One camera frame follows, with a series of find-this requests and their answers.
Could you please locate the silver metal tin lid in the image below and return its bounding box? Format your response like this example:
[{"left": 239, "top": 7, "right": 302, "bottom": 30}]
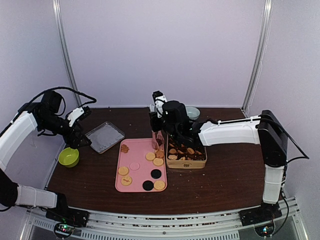
[{"left": 85, "top": 121, "right": 125, "bottom": 154}]

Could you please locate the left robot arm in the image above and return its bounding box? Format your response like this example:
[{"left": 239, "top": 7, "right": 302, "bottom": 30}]
[{"left": 0, "top": 86, "right": 97, "bottom": 222}]

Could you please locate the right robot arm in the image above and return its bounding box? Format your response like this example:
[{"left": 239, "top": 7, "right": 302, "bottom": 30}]
[{"left": 149, "top": 91, "right": 308, "bottom": 221}]

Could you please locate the green bowl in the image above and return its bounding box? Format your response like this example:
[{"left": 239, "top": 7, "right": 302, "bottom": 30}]
[{"left": 58, "top": 147, "right": 80, "bottom": 168}]

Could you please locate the pale blue ceramic bowl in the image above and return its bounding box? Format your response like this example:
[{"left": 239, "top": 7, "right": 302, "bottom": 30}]
[{"left": 185, "top": 106, "right": 201, "bottom": 120}]

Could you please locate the gold cookie tin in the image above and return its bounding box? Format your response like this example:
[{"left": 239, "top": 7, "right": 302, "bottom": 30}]
[{"left": 165, "top": 138, "right": 208, "bottom": 169}]

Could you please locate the pink round cookie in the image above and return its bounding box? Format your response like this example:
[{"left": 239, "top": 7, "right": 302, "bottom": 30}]
[{"left": 129, "top": 162, "right": 140, "bottom": 171}]

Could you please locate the pink tray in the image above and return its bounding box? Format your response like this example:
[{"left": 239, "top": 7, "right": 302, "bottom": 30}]
[{"left": 115, "top": 138, "right": 167, "bottom": 193}]

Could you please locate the black sandwich cookie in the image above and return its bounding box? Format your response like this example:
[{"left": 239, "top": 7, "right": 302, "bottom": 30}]
[
  {"left": 150, "top": 169, "right": 162, "bottom": 179},
  {"left": 142, "top": 180, "right": 154, "bottom": 191}
]

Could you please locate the yellow round cookie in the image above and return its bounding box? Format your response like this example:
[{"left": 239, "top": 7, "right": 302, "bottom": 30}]
[{"left": 153, "top": 180, "right": 166, "bottom": 191}]

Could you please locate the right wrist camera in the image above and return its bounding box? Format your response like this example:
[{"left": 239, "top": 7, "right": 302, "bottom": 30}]
[{"left": 162, "top": 100, "right": 190, "bottom": 125}]

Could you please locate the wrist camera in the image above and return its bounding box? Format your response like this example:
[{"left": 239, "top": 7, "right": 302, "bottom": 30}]
[
  {"left": 41, "top": 90, "right": 63, "bottom": 114},
  {"left": 162, "top": 100, "right": 190, "bottom": 125}
]

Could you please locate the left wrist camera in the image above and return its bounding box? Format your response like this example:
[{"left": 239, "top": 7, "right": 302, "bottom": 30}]
[{"left": 41, "top": 90, "right": 63, "bottom": 114}]

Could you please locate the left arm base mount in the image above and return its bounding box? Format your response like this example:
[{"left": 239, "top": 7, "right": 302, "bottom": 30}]
[{"left": 45, "top": 207, "right": 90, "bottom": 228}]

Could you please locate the aluminium corner post right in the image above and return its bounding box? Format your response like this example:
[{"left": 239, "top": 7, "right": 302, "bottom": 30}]
[{"left": 241, "top": 0, "right": 273, "bottom": 116}]

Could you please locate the aluminium corner post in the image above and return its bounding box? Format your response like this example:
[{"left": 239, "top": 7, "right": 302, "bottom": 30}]
[
  {"left": 51, "top": 0, "right": 82, "bottom": 106},
  {"left": 241, "top": 0, "right": 273, "bottom": 116}
]

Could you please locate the aluminium corner post left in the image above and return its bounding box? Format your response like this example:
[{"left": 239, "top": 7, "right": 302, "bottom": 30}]
[{"left": 51, "top": 0, "right": 82, "bottom": 106}]

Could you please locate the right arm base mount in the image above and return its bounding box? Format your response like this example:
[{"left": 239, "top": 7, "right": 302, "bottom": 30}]
[{"left": 239, "top": 206, "right": 282, "bottom": 227}]

